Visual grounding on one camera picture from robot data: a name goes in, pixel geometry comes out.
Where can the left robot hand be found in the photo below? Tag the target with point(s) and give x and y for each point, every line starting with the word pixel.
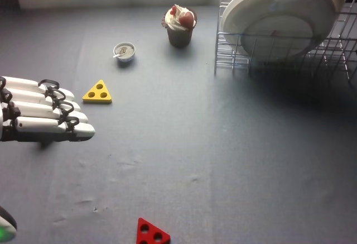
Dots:
pixel 33 110

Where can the yellow triangle block with holes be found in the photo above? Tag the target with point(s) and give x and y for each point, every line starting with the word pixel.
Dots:
pixel 97 101

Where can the small white spoon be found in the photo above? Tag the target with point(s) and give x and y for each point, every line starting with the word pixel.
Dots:
pixel 118 55

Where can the small white bowl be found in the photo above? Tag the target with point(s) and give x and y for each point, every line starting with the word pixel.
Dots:
pixel 131 57

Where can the cupcake with red hearts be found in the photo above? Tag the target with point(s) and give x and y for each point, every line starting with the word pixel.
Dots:
pixel 180 36

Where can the grey table cloth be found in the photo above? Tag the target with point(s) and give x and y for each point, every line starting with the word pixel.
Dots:
pixel 167 143

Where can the red triangle block with holes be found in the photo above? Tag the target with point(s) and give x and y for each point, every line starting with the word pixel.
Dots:
pixel 140 238

